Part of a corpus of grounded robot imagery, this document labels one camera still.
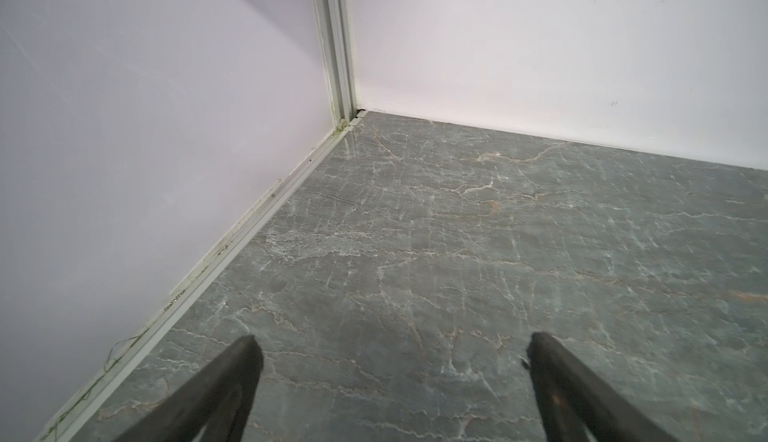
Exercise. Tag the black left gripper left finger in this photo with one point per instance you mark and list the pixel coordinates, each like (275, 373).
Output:
(214, 405)

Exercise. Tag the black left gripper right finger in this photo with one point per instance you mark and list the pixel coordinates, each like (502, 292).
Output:
(575, 404)

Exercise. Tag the aluminium left corner post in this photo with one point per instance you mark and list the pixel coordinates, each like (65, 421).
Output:
(335, 37)

